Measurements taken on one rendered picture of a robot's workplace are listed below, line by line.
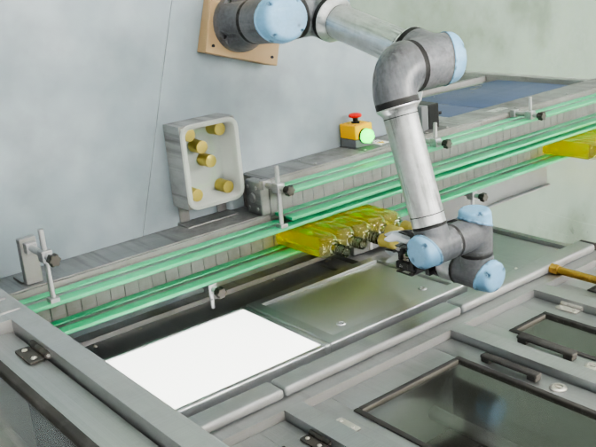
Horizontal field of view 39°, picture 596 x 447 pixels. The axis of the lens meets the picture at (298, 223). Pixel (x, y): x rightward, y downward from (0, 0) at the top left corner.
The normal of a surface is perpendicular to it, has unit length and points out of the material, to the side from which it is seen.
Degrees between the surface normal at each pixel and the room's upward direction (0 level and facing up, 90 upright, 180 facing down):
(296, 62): 0
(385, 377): 90
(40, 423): 90
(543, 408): 90
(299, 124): 0
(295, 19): 11
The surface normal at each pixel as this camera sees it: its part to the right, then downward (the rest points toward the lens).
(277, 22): 0.47, 0.17
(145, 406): -0.08, -0.95
